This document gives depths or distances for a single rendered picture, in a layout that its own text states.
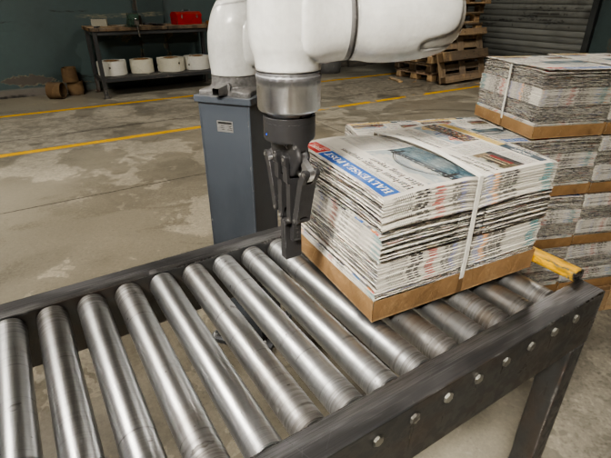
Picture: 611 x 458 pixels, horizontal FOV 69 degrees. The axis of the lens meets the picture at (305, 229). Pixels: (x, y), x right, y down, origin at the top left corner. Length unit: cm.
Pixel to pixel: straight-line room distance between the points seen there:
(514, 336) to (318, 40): 54
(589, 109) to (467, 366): 132
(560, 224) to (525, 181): 118
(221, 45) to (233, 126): 24
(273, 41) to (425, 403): 51
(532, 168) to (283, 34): 48
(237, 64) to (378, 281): 94
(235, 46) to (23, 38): 631
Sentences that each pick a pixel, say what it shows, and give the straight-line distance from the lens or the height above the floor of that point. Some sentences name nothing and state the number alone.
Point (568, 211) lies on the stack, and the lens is 201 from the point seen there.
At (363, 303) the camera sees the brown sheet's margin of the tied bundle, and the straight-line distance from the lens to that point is 76.
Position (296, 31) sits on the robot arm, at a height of 124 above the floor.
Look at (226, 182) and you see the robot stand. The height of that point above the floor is 71.
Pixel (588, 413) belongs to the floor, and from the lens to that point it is 194.
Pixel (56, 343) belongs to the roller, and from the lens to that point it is 82.
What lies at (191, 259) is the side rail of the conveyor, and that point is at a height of 80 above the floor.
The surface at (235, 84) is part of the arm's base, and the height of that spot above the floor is 103.
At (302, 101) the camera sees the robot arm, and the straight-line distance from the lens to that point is 61.
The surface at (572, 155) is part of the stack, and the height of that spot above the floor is 76.
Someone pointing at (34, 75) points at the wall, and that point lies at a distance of 769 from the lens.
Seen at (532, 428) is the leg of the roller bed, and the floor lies 44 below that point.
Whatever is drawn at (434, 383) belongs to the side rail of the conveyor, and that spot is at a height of 80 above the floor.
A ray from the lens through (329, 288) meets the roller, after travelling 84.
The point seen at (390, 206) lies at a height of 101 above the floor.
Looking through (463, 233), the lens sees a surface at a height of 93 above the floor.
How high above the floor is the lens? 128
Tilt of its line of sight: 28 degrees down
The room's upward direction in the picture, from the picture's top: straight up
